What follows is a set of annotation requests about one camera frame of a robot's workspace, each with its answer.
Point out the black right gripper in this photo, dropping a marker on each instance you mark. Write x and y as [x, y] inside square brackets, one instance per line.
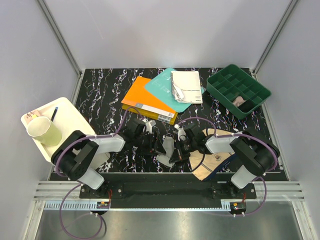
[180, 155]

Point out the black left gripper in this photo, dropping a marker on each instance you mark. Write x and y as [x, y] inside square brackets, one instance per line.
[153, 148]

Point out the grey underwear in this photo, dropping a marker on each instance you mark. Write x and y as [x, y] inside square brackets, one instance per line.
[168, 145]

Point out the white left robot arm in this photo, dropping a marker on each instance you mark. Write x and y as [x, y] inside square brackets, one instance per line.
[75, 155]

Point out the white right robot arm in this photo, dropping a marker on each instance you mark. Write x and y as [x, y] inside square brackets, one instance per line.
[257, 154]

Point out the beige underwear navy trim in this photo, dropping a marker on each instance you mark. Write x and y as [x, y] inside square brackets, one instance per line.
[205, 165]

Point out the pink rolled underwear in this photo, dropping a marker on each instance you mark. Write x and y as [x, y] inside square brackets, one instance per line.
[238, 101]

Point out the yellow binder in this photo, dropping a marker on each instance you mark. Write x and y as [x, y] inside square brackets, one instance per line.
[147, 113]

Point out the orange folder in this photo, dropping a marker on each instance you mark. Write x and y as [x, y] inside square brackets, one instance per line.
[137, 96]

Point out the teal plastic board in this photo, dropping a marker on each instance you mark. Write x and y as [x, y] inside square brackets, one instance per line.
[161, 88]

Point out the white Canon safety booklet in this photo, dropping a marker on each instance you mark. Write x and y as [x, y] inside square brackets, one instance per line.
[186, 87]

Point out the green compartment tray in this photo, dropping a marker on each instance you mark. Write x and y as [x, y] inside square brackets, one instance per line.
[231, 82]

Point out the blue black pen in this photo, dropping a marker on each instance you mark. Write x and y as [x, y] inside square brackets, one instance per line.
[54, 113]

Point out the green paper cup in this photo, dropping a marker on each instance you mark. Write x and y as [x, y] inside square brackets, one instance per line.
[43, 130]

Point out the pink sticky note pad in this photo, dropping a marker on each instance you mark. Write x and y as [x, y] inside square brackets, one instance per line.
[33, 115]

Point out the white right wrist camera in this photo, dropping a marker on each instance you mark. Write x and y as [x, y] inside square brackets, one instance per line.
[180, 133]

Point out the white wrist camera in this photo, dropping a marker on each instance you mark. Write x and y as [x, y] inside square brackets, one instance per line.
[149, 124]
[180, 133]

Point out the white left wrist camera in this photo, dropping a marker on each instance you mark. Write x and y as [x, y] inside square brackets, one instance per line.
[149, 124]

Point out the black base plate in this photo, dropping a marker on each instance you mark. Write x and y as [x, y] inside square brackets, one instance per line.
[168, 191]

